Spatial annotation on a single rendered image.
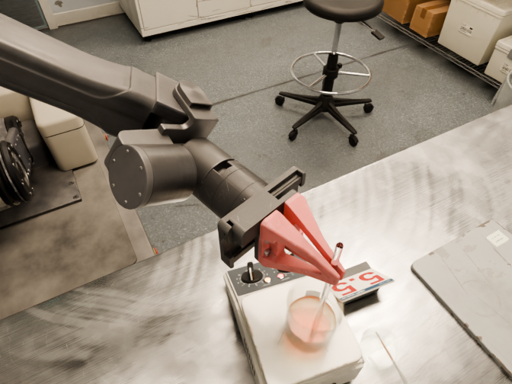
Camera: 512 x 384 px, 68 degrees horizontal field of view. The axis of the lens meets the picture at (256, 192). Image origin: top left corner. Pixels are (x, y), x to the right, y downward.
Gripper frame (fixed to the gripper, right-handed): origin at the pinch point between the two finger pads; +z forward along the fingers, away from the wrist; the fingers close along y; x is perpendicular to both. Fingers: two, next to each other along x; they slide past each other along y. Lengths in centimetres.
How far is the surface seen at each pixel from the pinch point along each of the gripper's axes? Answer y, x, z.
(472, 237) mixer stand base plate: 36.8, 24.8, 6.4
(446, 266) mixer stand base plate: 28.3, 24.8, 6.0
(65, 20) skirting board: 80, 97, -289
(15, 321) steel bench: -25.3, 25.9, -33.8
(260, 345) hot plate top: -4.3, 17.1, -4.2
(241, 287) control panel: 0.3, 20.1, -12.5
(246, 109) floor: 105, 100, -123
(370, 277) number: 17.0, 23.6, -1.2
